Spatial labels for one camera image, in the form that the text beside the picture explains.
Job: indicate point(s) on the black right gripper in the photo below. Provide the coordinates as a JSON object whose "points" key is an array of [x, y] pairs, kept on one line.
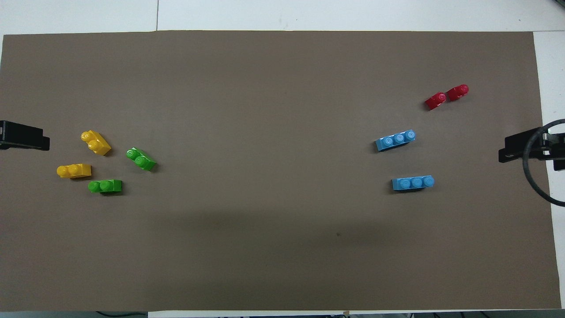
{"points": [[557, 152]]}

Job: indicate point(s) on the green two-stud toy block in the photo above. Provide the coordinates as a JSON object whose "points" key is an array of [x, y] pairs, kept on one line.
{"points": [[106, 186], [142, 160]]}

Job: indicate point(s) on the blue three-stud toy block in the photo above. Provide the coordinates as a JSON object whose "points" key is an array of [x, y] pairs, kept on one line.
{"points": [[412, 183], [395, 141]]}

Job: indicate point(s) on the yellow two-stud toy block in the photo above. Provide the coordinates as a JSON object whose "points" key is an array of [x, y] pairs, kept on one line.
{"points": [[74, 170], [97, 143]]}

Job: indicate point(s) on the red one-stud toy block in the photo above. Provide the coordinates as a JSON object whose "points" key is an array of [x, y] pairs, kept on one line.
{"points": [[457, 92], [435, 100]]}

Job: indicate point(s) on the brown paper table mat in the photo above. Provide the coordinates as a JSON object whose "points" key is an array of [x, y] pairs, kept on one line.
{"points": [[282, 110]]}

